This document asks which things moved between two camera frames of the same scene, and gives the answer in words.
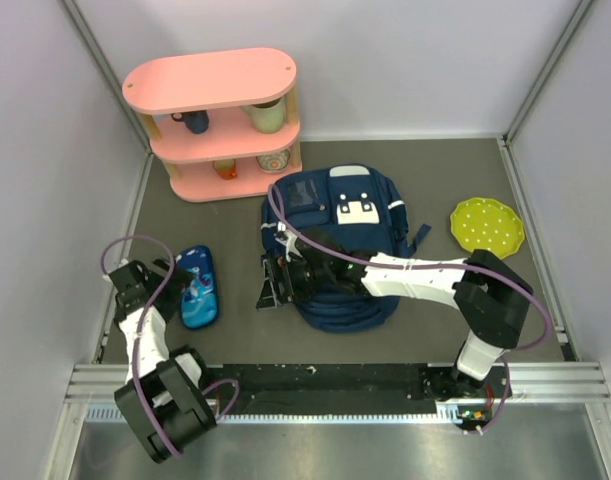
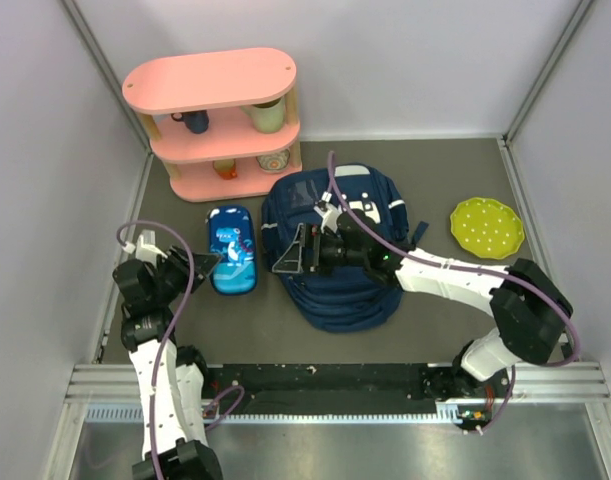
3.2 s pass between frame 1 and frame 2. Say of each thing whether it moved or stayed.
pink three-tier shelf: stayed
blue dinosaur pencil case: moved
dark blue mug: stayed
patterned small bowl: stayed
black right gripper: moved
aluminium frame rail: stayed
